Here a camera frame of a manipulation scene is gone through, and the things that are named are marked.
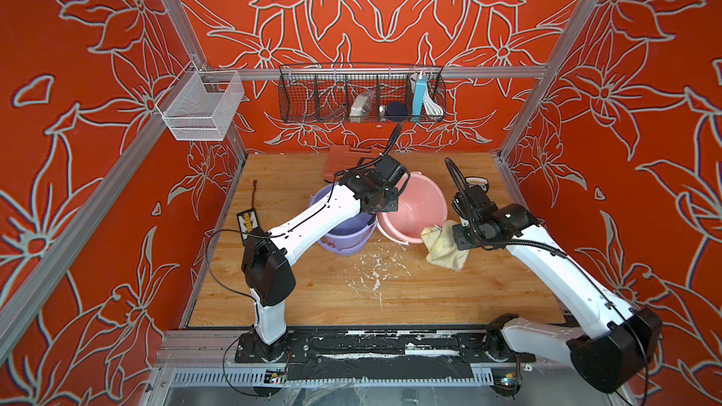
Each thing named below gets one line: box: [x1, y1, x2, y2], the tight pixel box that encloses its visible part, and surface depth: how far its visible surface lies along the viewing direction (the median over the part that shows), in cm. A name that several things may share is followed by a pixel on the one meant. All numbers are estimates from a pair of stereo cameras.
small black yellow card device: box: [235, 208, 259, 245], surface depth 100 cm
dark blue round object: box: [385, 101, 409, 123], surface depth 96 cm
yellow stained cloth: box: [421, 219, 470, 273], surface depth 77 cm
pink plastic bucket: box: [376, 171, 449, 246], surface depth 87 cm
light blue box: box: [412, 76, 427, 118], surface depth 90 cm
